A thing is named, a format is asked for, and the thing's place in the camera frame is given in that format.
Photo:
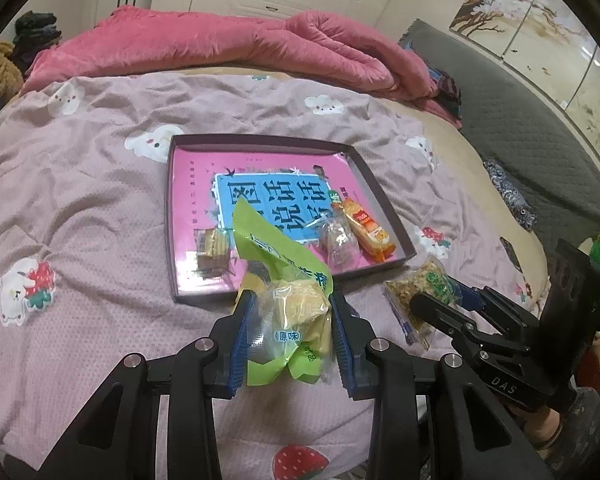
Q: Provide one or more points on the dark shallow cardboard box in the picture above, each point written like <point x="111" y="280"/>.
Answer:
<point x="171" y="220"/>

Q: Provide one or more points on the grey padded headboard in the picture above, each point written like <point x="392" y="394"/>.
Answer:
<point x="505" y="110"/>

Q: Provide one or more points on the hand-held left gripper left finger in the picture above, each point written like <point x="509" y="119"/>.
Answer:
<point x="242" y="340"/>

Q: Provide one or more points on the clear pastry packet green label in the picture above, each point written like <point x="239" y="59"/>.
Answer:
<point x="425" y="282"/>

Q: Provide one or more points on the long orange biscuit packet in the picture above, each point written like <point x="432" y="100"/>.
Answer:
<point x="367" y="230"/>

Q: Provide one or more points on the blue patterned cloth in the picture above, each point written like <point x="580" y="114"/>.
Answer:
<point x="510" y="195"/>

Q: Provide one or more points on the brown plush toy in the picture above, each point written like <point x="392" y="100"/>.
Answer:
<point x="5" y="72"/>

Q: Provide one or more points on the green cake snack packet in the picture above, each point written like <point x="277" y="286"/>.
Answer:
<point x="280" y="280"/>

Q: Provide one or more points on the black clothes pile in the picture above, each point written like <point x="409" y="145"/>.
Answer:
<point x="37" y="32"/>

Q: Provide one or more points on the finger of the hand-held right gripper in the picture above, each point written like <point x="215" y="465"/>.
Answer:
<point x="435" y="312"/>
<point x="467" y="297"/>

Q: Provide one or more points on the clear candy packet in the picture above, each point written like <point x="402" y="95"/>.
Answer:
<point x="337" y="242"/>

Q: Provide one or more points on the small clear cake packet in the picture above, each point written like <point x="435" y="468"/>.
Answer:
<point x="212" y="252"/>

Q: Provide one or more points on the tree wall painting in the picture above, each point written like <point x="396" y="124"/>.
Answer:
<point x="505" y="0"/>

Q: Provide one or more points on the pink and blue book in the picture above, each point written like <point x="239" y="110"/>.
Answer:
<point x="195" y="195"/>

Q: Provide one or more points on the beige bed sheet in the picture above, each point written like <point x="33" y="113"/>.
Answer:
<point x="460" y="160"/>

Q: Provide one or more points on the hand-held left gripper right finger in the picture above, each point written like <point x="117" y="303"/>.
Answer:
<point x="342" y="345"/>

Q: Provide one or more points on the person's right forearm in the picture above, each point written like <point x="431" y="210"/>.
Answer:
<point x="550" y="427"/>

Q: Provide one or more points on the pink quilt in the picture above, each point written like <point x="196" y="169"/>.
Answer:
<point x="205" y="40"/>

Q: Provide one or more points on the dark striped clothes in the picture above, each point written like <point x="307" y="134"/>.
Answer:
<point x="447" y="90"/>

